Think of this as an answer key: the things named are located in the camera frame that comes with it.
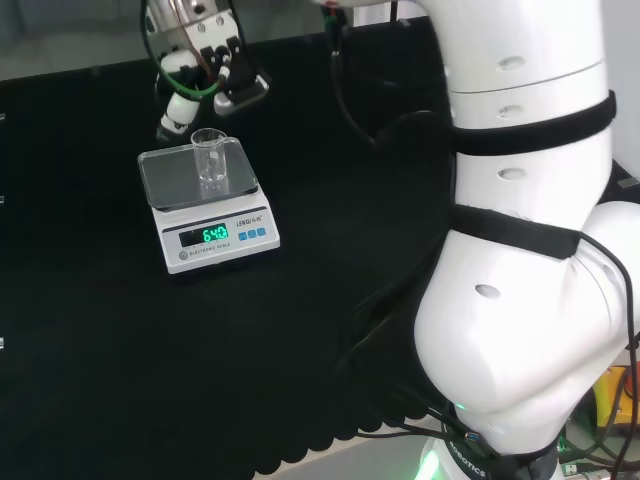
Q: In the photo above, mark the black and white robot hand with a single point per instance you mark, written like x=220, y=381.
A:
x=212, y=45

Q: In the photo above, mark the small clear glass beaker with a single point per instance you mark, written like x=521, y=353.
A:
x=210, y=160

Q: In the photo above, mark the white electronic balance steel pan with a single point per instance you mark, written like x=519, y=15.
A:
x=215, y=220

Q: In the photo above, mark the black bench cloth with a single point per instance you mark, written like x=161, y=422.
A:
x=125, y=350

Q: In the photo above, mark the yellow stop button box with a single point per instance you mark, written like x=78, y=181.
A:
x=617, y=395

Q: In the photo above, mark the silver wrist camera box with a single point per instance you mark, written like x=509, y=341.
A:
x=240, y=97

